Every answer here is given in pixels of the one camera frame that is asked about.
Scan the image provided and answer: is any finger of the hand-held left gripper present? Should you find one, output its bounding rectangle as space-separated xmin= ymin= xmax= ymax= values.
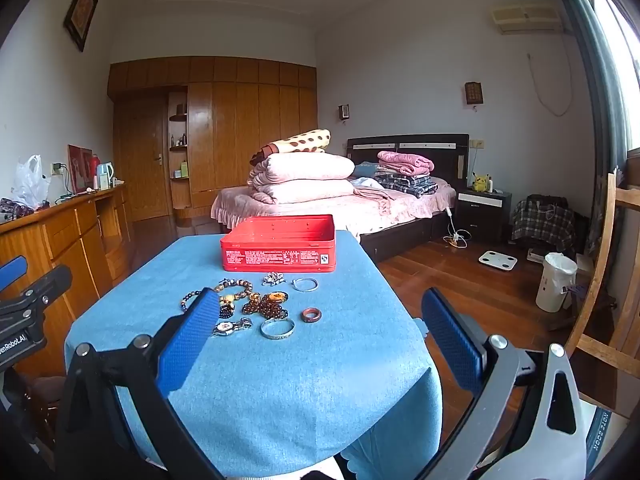
xmin=0 ymin=265 xmax=74 ymax=321
xmin=0 ymin=255 xmax=28 ymax=292

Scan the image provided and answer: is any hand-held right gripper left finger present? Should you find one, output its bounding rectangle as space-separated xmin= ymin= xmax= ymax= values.
xmin=55 ymin=287 xmax=223 ymax=480

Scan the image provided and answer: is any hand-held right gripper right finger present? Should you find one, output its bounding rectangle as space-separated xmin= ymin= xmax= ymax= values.
xmin=415 ymin=287 xmax=587 ymax=480

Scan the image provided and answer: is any silver wristwatch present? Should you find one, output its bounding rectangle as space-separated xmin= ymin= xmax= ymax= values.
xmin=212 ymin=317 xmax=254 ymax=339

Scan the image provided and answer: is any multicoloured bead bracelet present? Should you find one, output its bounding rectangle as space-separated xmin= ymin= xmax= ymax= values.
xmin=180 ymin=288 xmax=204 ymax=314

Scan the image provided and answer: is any amber bead necklace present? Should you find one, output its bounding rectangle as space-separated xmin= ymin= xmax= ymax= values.
xmin=242 ymin=289 xmax=290 ymax=320

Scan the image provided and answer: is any brown tiger eye bead bracelet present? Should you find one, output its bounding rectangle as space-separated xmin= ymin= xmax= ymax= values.
xmin=215 ymin=278 xmax=254 ymax=296

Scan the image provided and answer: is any wide patterned silver bangle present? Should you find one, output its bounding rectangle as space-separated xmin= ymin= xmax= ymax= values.
xmin=259 ymin=317 xmax=296 ymax=340

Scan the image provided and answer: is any red metal box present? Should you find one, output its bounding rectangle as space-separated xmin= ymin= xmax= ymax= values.
xmin=220 ymin=214 xmax=337 ymax=273

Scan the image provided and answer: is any dark patterned pouch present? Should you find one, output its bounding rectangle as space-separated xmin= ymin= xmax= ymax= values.
xmin=0 ymin=197 xmax=34 ymax=224

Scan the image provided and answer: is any white plastic bag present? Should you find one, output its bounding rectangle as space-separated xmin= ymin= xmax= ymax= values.
xmin=11 ymin=154 xmax=52 ymax=209

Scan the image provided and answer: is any white bathroom scale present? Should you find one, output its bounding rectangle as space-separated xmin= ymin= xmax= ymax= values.
xmin=478 ymin=251 xmax=519 ymax=273

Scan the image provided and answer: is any white trash bin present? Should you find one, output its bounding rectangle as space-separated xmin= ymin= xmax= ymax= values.
xmin=535 ymin=252 xmax=579 ymax=313

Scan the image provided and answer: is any dark nightstand with white drawer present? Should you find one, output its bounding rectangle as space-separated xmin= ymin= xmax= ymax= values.
xmin=456 ymin=189 xmax=513 ymax=243

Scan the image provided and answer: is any wooden door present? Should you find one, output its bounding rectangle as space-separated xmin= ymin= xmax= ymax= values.
xmin=114 ymin=97 xmax=171 ymax=222

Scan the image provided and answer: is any plaid bag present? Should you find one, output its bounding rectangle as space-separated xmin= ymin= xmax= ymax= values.
xmin=511 ymin=194 xmax=576 ymax=253

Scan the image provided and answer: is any pink fringed scarf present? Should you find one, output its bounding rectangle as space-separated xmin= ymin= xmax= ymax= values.
xmin=352 ymin=184 xmax=401 ymax=217

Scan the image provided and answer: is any wooden chair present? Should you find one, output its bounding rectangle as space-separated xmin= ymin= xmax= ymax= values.
xmin=565 ymin=172 xmax=640 ymax=396

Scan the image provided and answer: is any bed with dark headboard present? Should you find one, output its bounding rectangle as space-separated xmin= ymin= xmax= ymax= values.
xmin=211 ymin=133 xmax=471 ymax=263

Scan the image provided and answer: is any folded pink quilt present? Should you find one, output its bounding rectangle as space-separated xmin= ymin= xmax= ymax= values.
xmin=252 ymin=179 xmax=357 ymax=206

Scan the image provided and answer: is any folded pink fleece blanket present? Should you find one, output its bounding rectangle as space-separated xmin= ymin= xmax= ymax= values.
xmin=376 ymin=150 xmax=435 ymax=177

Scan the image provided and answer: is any stack of folded quilts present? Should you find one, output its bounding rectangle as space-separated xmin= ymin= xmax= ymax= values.
xmin=248 ymin=152 xmax=356 ymax=187

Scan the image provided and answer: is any wooden wardrobe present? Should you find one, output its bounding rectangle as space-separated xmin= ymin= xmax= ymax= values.
xmin=107 ymin=56 xmax=318 ymax=221

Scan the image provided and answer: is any cream brown spotted blanket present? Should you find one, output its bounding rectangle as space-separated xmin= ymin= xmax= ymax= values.
xmin=250 ymin=129 xmax=332 ymax=166

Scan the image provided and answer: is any dark green curtain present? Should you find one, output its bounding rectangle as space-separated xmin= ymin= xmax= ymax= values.
xmin=545 ymin=0 xmax=633 ymax=261

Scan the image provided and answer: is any window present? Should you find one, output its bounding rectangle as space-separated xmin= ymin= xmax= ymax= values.
xmin=590 ymin=0 xmax=640 ymax=151

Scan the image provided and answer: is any cream air conditioner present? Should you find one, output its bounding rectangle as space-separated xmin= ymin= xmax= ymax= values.
xmin=491 ymin=4 xmax=566 ymax=36

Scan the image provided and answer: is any power strip with white cables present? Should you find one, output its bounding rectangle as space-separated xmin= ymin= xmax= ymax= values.
xmin=445 ymin=210 xmax=473 ymax=249

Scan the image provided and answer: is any red photo frame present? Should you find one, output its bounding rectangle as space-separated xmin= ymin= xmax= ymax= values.
xmin=68 ymin=144 xmax=96 ymax=194

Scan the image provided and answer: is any dark framed wall picture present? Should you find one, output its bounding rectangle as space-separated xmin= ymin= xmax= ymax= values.
xmin=63 ymin=0 xmax=99 ymax=53

